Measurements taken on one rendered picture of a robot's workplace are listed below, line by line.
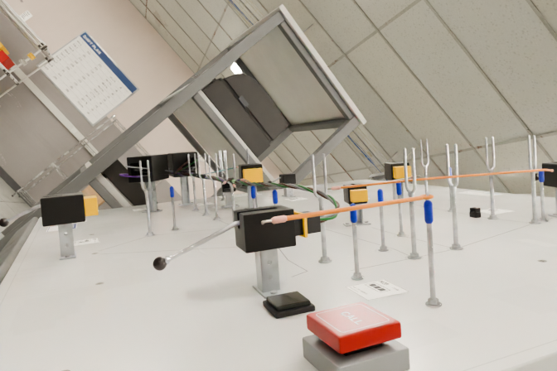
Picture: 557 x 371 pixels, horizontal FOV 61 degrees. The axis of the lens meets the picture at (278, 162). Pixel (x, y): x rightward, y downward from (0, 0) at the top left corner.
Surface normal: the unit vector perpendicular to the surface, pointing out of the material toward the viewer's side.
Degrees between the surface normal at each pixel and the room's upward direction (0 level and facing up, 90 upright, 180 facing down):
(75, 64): 90
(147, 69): 90
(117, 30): 90
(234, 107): 90
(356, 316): 53
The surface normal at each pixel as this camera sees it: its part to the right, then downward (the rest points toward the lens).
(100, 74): 0.29, -0.10
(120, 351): -0.07, -1.00
